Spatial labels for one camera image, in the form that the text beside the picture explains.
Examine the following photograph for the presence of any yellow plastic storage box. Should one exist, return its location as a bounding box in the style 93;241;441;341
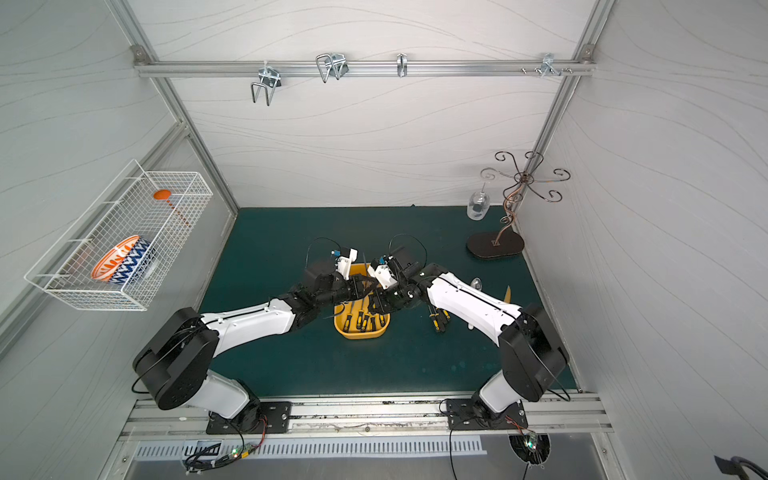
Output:
334;262;392;341

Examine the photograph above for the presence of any small metal hook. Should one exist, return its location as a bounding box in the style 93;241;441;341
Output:
396;53;408;78

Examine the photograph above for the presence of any green table mat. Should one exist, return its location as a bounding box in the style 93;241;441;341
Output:
200;206;541;397

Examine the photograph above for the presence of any right metal bracket hook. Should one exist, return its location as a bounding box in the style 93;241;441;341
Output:
520;53;573;77

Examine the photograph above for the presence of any white vented cable duct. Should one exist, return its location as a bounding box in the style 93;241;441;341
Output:
133;435;487;461

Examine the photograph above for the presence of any metal clamp hook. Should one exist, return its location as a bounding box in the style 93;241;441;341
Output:
315;53;349;83

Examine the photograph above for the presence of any double metal hook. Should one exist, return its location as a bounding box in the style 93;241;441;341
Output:
251;63;282;106

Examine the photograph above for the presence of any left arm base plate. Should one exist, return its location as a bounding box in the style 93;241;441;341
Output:
205;402;292;435

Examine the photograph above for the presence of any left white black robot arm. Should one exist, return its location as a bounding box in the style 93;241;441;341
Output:
132;247;363;420

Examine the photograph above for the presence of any aluminium top rail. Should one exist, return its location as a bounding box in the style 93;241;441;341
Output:
134;57;597;79

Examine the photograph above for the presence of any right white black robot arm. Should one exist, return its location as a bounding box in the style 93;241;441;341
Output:
366;247;569;418

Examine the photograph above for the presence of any metal hook tree stand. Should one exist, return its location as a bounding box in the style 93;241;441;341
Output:
466;150;563;260

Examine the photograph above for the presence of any clear glass cup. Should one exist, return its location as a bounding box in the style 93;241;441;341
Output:
466;190;490;221

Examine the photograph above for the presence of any orange white patterned bowl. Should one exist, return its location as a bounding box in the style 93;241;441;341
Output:
90;235;141;282

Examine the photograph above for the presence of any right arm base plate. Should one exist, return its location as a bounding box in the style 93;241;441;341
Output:
438;397;528;431

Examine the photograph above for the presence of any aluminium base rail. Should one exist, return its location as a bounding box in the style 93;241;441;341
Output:
119;392;614;442

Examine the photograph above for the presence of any white wire basket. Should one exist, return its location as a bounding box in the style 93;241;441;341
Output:
24;160;213;311

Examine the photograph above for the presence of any blue white patterned bowl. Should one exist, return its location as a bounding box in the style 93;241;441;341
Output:
108;237;155;285

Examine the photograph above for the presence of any orange small spoon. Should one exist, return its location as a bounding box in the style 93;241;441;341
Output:
153;189;190;228

